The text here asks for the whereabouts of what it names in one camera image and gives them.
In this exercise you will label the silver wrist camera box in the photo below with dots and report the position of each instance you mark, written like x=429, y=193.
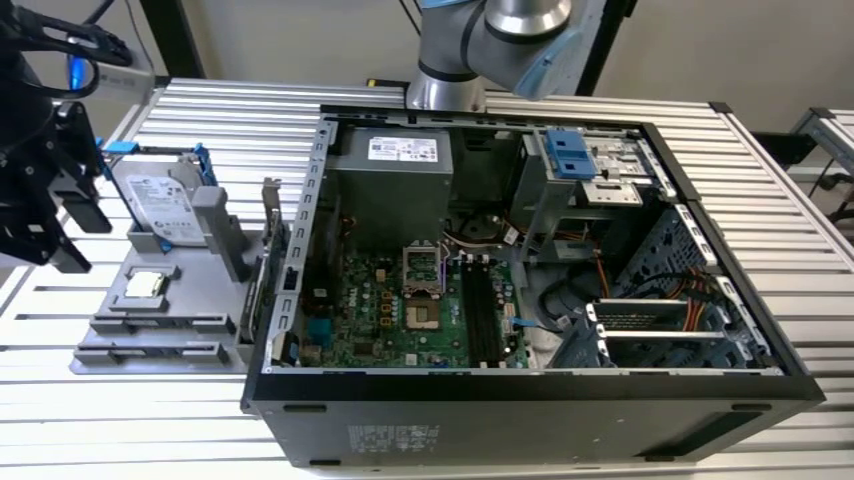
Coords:
x=123, y=82

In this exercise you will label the yellow tipped black connector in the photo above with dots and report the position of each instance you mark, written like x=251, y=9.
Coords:
x=387, y=83

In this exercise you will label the grey metal drive cage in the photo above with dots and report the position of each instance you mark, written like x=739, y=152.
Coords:
x=543, y=215

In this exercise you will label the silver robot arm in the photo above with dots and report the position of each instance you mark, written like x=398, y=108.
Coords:
x=461, y=45

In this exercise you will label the round chassis speaker disc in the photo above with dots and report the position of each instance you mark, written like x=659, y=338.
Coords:
x=482, y=227

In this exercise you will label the black upright frame post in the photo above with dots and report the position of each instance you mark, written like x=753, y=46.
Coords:
x=614, y=50
x=174, y=40

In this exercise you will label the black PC case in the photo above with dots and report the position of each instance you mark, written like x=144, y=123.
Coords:
x=467, y=430

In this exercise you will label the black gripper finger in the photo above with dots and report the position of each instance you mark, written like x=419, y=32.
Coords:
x=34, y=235
x=76, y=155

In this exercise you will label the hard disk in blue carrier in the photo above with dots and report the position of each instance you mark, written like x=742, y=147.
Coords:
x=156, y=200

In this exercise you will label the blue port block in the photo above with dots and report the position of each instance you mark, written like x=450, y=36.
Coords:
x=320, y=332

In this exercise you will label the black RAM slot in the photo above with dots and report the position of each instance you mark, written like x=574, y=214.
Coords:
x=487, y=310
x=471, y=310
x=495, y=310
x=479, y=310

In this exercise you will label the grey power supply unit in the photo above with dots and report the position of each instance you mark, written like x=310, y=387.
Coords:
x=394, y=200

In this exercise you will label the neighbouring metal table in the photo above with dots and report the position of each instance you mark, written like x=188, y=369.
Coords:
x=827, y=125

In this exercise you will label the blue plastic drive bracket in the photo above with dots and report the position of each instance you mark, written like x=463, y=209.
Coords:
x=567, y=155

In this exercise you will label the silver CPU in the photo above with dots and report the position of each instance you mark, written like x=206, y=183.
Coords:
x=143, y=285

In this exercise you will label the green motherboard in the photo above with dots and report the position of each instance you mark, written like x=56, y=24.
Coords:
x=400, y=345

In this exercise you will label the graphics card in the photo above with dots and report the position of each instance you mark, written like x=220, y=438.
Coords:
x=250, y=310

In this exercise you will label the metal disk bay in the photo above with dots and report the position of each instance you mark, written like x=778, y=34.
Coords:
x=667, y=334

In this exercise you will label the CPU socket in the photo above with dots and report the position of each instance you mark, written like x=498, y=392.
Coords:
x=422, y=315

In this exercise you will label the grey parts rack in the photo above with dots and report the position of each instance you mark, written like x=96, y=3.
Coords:
x=194, y=300

